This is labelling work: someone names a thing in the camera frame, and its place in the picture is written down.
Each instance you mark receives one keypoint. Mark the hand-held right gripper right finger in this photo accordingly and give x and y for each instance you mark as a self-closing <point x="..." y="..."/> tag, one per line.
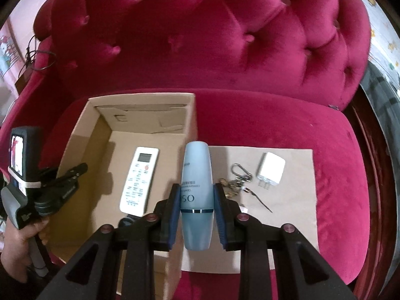
<point x="220" y="222"/>

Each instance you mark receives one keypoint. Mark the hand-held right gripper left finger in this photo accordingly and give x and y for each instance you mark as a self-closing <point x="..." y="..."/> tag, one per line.
<point x="173" y="222"/>

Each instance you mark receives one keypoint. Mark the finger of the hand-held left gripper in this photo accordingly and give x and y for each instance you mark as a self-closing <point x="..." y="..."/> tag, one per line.
<point x="56" y="198"/>
<point x="75" y="172"/>

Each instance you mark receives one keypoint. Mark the cardboard box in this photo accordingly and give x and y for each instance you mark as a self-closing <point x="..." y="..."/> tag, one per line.
<point x="90" y="162"/>

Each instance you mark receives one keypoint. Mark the light blue bottle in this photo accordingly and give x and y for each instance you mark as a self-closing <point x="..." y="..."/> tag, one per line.
<point x="197" y="175"/>

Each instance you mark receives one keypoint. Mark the white remote control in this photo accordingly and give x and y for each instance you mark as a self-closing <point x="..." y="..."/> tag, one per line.
<point x="139" y="181"/>

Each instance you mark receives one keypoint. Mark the white wall charger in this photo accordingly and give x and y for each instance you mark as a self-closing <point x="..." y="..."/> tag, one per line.
<point x="271" y="167"/>

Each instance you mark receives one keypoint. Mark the person's left hand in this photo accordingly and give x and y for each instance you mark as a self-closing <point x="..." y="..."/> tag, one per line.
<point x="15" y="243"/>

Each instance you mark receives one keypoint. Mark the brown paper sheet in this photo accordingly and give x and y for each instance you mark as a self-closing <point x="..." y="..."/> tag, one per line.
<point x="293" y="200"/>

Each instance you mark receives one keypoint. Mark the brown wooden board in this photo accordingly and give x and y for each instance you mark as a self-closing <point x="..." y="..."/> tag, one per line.
<point x="23" y="79"/>

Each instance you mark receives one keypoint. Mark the dark red patterned bed base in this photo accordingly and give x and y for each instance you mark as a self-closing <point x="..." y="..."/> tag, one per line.
<point x="375" y="162"/>

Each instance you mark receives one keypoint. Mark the red tufted velvet sofa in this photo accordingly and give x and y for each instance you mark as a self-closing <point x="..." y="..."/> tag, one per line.
<point x="218" y="53"/>

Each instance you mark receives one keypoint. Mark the grey plaid blanket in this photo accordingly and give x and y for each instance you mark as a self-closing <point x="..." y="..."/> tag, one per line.
<point x="384" y="106"/>

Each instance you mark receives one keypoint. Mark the cartoon cat wall poster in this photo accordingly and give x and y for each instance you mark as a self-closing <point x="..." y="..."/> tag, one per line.
<point x="9" y="53"/>

